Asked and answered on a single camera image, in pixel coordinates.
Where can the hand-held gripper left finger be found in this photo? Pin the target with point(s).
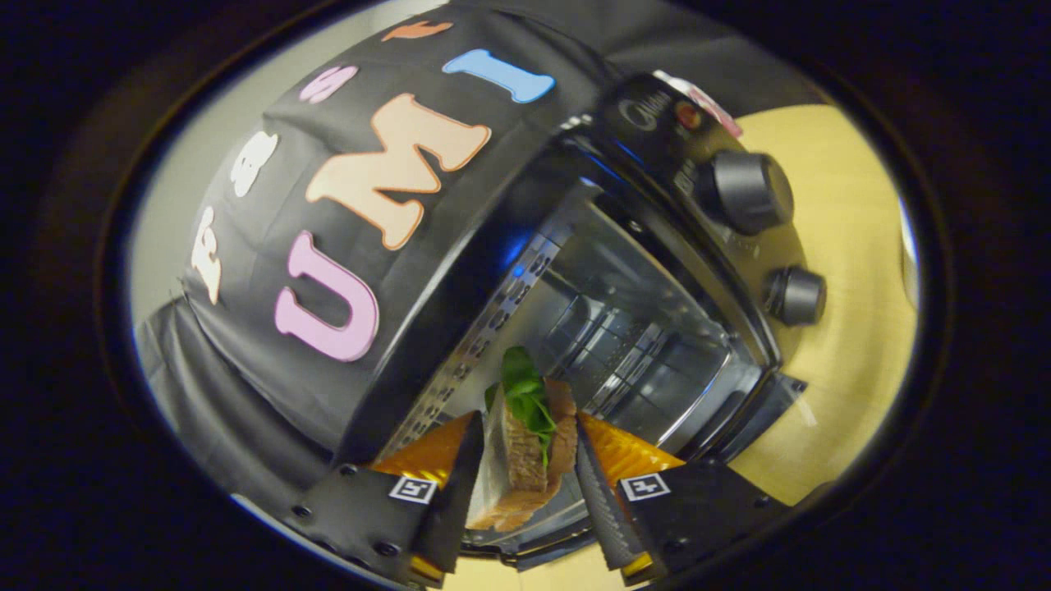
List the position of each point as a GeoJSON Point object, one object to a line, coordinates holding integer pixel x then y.
{"type": "Point", "coordinates": [456, 501]}

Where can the black toaster oven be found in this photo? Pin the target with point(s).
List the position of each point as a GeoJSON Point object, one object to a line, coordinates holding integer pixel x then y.
{"type": "Point", "coordinates": [739, 193]}

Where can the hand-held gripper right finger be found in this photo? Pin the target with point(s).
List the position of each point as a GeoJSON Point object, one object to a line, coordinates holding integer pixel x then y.
{"type": "Point", "coordinates": [599, 501]}

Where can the black backdrop cloth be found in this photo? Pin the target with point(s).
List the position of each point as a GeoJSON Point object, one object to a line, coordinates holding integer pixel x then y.
{"type": "Point", "coordinates": [246, 246]}

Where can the white bread lettuce sandwich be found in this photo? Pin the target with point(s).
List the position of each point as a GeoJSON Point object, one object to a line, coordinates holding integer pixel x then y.
{"type": "Point", "coordinates": [525, 460]}

